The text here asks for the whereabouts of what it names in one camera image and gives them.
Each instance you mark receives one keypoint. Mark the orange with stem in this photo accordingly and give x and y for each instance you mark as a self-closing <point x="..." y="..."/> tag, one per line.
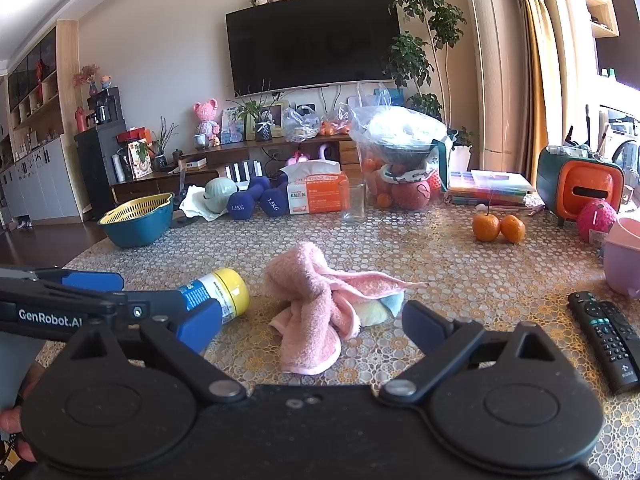
<point x="486" y="227"/>

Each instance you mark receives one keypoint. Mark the plastic bag of oranges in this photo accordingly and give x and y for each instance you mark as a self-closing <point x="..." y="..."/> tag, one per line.
<point x="334" y="127"/>

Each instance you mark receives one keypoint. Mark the pink toy bag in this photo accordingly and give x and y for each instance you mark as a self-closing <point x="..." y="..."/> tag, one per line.
<point x="300" y="156"/>

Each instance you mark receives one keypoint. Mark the pink towel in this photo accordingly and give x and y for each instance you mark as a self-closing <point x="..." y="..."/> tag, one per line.
<point x="305" y="300"/>

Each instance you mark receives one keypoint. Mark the pink kettlebell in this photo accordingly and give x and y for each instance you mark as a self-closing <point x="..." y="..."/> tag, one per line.
<point x="330" y="152"/>

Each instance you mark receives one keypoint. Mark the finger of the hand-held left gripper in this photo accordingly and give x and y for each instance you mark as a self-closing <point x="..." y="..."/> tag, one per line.
<point x="90" y="281"/>
<point x="50" y="315"/>

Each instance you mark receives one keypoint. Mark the printed gift bag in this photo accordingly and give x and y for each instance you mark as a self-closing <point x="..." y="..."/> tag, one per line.
<point x="140" y="159"/>

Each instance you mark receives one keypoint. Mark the wooden wall shelf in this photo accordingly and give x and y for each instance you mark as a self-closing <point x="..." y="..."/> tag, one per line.
<point x="32" y="85"/>

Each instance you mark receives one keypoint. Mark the plant in white pot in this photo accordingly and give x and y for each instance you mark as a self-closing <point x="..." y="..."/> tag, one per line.
<point x="457" y="150"/>

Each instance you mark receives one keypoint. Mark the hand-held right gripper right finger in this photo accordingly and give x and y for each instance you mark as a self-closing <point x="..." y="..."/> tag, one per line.
<point x="425" y="322"/>

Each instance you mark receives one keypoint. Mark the stack of colourful books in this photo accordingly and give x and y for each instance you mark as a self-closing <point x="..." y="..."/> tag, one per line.
<point x="492" y="187"/>

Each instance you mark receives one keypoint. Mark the yellow curtain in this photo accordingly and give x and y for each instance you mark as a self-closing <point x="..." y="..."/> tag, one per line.
<point x="542" y="60"/>

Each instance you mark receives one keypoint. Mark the silver thermos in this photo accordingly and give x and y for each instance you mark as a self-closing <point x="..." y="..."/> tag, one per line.
<point x="117" y="169"/>

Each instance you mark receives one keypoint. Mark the small potted plant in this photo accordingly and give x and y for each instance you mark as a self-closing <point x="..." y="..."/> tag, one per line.
<point x="262" y="120"/>

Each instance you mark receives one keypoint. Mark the pink flower vase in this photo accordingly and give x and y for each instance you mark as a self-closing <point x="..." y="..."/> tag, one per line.
<point x="89" y="80"/>

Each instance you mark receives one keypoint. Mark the orange tissue box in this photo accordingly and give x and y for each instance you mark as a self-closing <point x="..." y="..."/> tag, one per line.
<point x="320" y="192"/>

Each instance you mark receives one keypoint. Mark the white grey cabinets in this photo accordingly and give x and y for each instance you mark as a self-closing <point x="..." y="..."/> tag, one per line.
<point x="40" y="180"/>

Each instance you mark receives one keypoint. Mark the pair of shoes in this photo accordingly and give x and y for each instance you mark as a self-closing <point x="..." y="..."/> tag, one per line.
<point x="23" y="224"/>

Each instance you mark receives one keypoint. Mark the wooden TV cabinet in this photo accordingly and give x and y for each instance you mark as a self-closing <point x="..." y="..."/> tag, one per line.
<point x="225" y="157"/>

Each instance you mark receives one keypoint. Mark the blue photo print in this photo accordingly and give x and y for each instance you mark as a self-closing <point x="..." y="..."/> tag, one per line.
<point x="232" y="127"/>

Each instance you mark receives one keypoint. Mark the small grey plant pot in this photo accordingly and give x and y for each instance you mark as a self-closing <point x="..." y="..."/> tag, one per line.
<point x="202" y="142"/>

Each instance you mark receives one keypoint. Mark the clear glass cup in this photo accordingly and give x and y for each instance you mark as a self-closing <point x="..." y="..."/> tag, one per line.
<point x="354" y="205"/>

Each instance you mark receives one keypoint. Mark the white cloth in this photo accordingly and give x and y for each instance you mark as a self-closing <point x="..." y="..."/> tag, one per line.
<point x="192" y="207"/>

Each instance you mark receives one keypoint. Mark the black coffee machine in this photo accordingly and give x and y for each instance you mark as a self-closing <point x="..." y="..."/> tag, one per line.
<point x="104" y="107"/>

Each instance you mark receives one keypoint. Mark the washing machine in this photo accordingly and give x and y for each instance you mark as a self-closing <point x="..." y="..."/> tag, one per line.
<point x="622" y="140"/>

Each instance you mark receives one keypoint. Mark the red box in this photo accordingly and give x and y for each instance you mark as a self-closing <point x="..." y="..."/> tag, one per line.
<point x="134" y="135"/>

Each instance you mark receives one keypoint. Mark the white standing air conditioner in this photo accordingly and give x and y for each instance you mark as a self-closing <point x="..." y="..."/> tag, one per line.
<point x="500" y="60"/>

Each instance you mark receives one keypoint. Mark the black remote control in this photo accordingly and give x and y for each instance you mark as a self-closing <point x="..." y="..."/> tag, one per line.
<point x="622" y="322"/>
<point x="597" y="340"/>

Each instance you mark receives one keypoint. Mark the black television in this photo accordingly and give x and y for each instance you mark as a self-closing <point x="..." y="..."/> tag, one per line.
<point x="312" y="40"/>

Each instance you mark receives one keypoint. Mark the person's left hand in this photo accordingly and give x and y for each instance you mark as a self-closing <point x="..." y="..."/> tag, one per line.
<point x="10" y="421"/>

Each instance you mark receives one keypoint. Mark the pale green round bowl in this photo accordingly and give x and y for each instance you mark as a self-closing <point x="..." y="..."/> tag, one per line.
<point x="220" y="195"/>

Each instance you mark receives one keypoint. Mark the tall potted tree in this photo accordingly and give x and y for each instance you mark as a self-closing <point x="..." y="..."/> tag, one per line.
<point x="425" y="20"/>

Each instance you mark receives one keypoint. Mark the pink plush bear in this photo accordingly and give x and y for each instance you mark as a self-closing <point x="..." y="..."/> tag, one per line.
<point x="206" y="120"/>

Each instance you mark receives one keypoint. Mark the red bottle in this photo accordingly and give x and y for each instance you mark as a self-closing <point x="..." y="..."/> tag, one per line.
<point x="80" y="121"/>

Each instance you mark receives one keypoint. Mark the yellow photo frame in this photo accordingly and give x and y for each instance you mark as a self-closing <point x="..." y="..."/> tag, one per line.
<point x="276" y="117"/>

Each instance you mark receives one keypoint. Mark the pale yellow blue cloth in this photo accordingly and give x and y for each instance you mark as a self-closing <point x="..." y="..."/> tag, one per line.
<point x="380" y="310"/>

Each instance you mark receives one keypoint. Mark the blue dumbbell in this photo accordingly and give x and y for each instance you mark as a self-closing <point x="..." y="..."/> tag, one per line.
<point x="274" y="202"/>
<point x="245" y="202"/>

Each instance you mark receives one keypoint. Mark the vase with twigs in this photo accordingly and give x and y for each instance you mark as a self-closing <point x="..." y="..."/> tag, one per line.
<point x="162" y="145"/>

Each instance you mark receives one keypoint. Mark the yellow-capped blue label bottle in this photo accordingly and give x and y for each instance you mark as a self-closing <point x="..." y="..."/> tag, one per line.
<point x="227" y="290"/>

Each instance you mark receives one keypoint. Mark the yellow and blue colander bowl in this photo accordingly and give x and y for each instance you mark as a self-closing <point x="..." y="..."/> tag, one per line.
<point x="135" y="222"/>

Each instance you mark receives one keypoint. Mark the black cabinet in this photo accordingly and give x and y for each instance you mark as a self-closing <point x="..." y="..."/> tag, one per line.
<point x="95" y="175"/>

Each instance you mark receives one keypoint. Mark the pink plastic bin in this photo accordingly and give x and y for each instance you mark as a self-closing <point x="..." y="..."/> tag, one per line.
<point x="625" y="255"/>

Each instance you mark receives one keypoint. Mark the small white box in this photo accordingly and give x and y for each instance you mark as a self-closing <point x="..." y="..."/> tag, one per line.
<point x="196" y="163"/>

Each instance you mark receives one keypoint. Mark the white router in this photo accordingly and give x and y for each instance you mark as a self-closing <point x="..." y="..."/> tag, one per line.
<point x="244" y="170"/>

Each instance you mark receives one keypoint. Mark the pink textured ball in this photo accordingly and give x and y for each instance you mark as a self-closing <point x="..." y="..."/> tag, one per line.
<point x="595" y="220"/>

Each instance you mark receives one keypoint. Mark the clear plastic bag of fruit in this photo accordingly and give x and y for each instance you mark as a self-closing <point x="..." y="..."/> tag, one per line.
<point x="400" y="160"/>

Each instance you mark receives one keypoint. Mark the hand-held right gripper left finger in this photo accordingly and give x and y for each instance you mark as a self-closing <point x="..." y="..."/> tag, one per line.
<point x="200" y="327"/>

